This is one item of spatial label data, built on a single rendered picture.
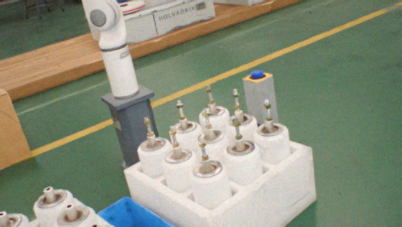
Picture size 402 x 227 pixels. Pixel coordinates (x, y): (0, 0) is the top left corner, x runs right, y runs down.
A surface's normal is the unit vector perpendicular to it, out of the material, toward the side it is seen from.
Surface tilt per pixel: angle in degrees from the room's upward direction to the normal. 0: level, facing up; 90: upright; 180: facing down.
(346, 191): 0
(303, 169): 90
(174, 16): 90
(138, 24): 90
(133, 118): 90
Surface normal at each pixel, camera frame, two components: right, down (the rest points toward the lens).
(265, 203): 0.65, 0.21
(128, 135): -0.21, 0.41
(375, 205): -0.18, -0.90
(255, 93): -0.74, 0.40
